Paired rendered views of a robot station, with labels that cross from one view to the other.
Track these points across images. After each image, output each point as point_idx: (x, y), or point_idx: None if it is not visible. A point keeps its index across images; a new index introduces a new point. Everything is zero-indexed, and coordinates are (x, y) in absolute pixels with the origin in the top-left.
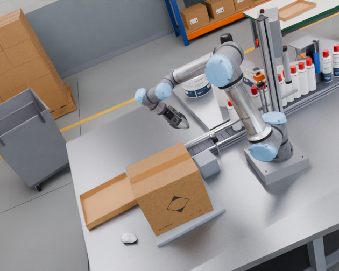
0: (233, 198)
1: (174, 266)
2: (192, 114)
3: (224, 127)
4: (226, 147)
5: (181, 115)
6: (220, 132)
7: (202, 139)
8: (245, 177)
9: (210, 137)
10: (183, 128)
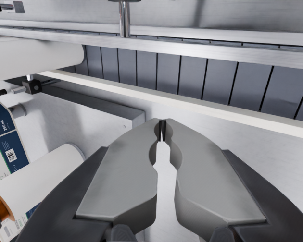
0: None
1: None
2: None
3: (69, 34)
4: (138, 23)
5: (58, 236)
6: (113, 78)
7: (165, 40)
8: None
9: (147, 82)
10: (196, 135)
